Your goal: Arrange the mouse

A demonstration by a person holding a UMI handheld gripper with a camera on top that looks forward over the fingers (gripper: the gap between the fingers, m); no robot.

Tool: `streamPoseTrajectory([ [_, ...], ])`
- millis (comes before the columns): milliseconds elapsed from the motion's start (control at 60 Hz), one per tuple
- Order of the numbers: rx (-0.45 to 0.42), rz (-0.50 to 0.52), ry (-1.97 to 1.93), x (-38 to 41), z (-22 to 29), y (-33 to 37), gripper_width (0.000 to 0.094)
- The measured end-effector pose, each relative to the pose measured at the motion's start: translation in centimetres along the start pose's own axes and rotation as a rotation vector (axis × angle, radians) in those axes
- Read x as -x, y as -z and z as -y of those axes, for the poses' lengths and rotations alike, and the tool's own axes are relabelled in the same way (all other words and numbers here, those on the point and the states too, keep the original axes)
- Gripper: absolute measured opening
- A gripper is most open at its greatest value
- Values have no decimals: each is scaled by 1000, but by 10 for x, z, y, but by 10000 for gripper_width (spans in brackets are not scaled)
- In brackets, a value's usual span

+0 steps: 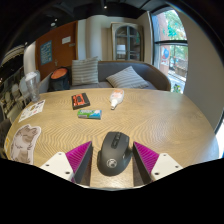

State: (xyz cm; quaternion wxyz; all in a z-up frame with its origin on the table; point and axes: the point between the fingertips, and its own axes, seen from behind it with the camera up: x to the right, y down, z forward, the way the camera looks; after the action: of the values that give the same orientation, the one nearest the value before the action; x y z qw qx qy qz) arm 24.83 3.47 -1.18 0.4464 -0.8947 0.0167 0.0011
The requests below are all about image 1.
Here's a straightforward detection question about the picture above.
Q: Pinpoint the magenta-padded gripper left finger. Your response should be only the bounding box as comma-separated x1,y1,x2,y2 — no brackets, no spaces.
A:
39,140,94,185

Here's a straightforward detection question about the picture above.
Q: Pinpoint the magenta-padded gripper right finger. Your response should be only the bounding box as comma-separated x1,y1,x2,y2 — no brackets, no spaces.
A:
132,141,184,185

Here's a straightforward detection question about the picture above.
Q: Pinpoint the black computer mouse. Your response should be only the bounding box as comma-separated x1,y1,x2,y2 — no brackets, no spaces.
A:
96,131,133,176

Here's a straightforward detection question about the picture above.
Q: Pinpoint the green and white packet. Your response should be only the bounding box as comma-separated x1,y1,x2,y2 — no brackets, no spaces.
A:
77,108,103,120

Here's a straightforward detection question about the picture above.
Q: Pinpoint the white printed sticker sheet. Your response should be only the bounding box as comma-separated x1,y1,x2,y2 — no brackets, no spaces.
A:
18,99,46,124

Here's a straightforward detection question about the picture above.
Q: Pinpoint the black box with orange print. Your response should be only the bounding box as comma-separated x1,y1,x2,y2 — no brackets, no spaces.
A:
70,92,91,111

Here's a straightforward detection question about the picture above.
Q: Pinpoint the group of white chairs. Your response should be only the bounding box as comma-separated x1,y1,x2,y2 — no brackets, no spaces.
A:
0,82,28,125

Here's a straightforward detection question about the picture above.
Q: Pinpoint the small white squeeze bottle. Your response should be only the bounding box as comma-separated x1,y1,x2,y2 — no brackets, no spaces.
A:
109,88,125,111

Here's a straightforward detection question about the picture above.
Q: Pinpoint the black and orange bag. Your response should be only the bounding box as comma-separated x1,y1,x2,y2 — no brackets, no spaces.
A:
48,66,72,92

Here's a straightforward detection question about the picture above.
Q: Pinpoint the grey curved sofa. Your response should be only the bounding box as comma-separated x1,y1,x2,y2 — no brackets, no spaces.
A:
38,60,172,93

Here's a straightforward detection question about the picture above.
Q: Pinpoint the flat striped cushion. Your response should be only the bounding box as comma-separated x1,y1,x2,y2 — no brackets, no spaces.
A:
105,65,150,90

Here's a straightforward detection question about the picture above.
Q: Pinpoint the large striped cushion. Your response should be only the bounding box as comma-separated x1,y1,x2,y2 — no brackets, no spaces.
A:
71,56,100,87

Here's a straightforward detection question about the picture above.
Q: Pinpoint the brown wooden door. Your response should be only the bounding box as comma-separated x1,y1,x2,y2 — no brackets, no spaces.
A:
34,21,79,81

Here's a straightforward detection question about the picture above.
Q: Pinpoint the blue poster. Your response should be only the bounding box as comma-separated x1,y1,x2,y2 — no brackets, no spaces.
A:
39,40,53,66

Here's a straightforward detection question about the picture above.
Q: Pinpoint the dark-framed window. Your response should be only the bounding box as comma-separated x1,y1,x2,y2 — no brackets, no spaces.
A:
150,8,189,94

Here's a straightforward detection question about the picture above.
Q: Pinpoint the white door sign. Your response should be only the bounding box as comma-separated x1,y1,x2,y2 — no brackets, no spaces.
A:
61,35,72,45

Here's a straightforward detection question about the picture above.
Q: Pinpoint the arched glass-door cabinet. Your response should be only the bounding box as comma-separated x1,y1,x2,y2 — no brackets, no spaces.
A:
110,22,145,62

